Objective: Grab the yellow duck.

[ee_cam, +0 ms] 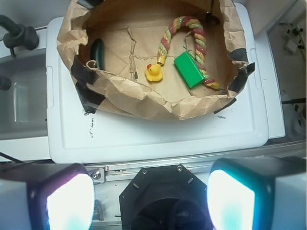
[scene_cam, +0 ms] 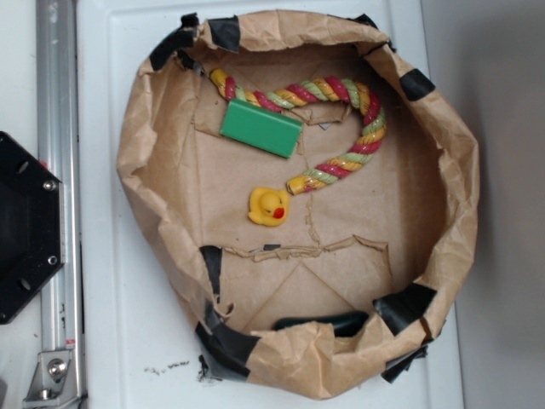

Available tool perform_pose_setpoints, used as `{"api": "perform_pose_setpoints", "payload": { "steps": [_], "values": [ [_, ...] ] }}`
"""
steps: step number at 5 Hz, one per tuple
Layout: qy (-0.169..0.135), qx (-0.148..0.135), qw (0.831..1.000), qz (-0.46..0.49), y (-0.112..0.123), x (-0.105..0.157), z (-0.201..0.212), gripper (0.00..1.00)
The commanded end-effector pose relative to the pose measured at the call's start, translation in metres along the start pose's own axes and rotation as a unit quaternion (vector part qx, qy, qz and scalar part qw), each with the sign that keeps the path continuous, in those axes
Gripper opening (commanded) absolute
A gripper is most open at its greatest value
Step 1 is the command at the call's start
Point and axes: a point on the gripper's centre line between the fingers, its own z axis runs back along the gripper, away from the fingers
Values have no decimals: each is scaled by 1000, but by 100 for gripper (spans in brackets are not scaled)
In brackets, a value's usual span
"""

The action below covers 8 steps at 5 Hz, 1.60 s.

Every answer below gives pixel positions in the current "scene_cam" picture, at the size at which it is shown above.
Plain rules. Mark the yellow rubber duck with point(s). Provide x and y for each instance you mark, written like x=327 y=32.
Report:
x=269 y=207

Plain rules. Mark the brown paper bag bin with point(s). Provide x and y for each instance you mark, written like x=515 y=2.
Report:
x=395 y=239

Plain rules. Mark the green rectangular block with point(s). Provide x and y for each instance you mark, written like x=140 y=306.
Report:
x=257 y=127

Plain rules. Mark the dark teal cylindrical object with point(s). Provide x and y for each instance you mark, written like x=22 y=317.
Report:
x=344 y=325

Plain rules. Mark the white tray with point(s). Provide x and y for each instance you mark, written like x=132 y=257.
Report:
x=141 y=350

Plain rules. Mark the multicolour twisted rope toy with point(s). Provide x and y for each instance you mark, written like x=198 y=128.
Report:
x=330 y=89

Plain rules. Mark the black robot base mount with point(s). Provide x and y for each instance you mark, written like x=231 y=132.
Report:
x=31 y=233

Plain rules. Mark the aluminium extrusion rail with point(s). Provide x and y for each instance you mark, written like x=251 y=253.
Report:
x=60 y=380

